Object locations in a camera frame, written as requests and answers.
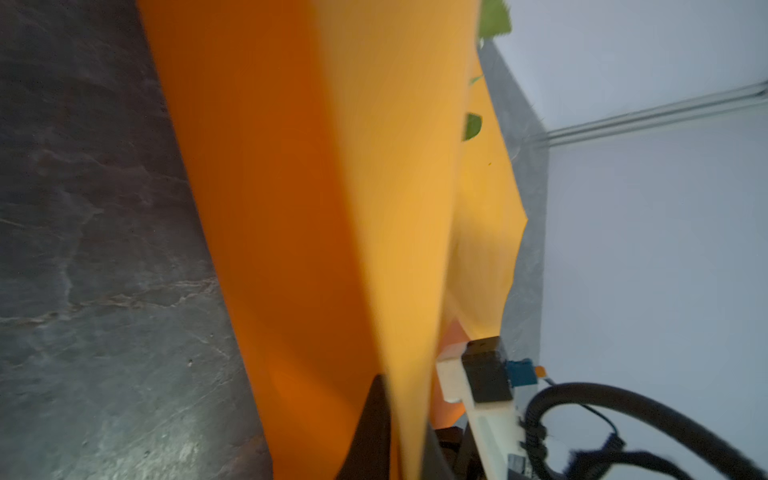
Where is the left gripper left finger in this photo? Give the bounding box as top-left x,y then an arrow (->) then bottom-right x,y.
336,375 -> 392,480

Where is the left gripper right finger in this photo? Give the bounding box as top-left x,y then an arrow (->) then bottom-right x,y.
420,425 -> 458,480

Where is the orange wrapping paper sheet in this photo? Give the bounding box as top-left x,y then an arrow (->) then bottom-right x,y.
139,1 -> 527,479

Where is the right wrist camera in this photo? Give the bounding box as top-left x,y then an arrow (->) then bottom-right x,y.
436,336 -> 533,479

